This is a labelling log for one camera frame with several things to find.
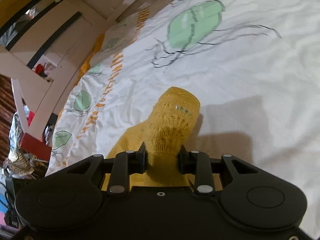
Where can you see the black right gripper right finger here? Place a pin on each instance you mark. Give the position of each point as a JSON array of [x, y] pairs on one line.
[[202, 167]]

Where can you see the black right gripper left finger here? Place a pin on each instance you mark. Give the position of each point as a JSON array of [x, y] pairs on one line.
[[122, 166]]

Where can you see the yellow knitted garment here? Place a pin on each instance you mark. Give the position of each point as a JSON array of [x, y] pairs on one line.
[[167, 128]]

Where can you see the red box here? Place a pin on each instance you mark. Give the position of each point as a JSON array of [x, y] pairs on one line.
[[35, 147]]

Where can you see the white leaf-patterned duvet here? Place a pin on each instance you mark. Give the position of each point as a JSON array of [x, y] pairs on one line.
[[253, 65]]

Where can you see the white wooden bed frame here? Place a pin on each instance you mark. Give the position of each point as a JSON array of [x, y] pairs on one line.
[[43, 58]]

